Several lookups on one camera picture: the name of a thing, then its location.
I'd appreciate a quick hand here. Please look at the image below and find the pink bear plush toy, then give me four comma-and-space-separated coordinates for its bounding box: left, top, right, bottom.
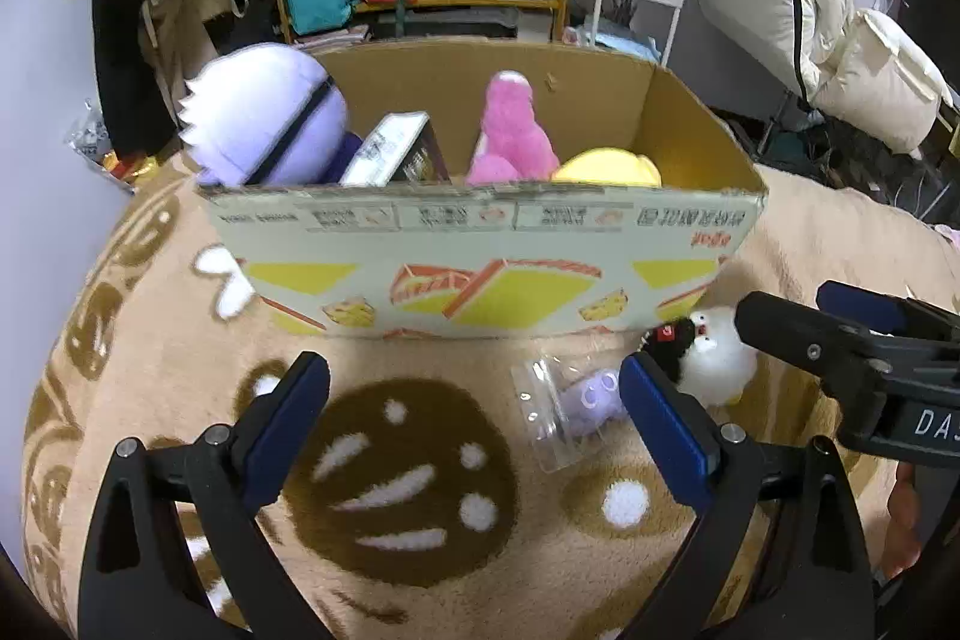
466, 70, 560, 185

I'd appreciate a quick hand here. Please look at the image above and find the white duck plush toy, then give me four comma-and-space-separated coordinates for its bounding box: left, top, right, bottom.
643, 307, 758, 408

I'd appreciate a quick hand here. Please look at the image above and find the white rolling cart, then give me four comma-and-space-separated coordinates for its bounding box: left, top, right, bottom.
576, 0, 686, 68

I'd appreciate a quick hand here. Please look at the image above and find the cardboard box with yellow print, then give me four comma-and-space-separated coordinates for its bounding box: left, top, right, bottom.
203, 39, 766, 339

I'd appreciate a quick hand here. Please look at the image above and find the purple toy in plastic bag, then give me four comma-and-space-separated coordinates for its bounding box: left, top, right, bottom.
511, 351, 628, 473

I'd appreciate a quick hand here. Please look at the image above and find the yellow round plush toy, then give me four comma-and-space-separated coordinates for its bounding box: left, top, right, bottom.
551, 148, 662, 188

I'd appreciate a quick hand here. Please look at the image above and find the small black card box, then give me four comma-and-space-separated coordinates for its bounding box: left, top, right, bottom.
338, 110, 449, 187

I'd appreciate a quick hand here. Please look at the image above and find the plastic bag of toys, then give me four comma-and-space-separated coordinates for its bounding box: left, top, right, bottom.
65, 101, 160, 193

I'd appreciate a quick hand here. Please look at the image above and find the person right hand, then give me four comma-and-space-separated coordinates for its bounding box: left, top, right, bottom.
880, 463, 923, 580

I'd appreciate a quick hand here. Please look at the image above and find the beige hanging coat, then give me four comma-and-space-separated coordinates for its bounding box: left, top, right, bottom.
139, 0, 249, 120

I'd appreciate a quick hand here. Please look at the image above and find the white haired purple plush doll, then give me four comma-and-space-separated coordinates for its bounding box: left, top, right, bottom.
179, 42, 361, 188

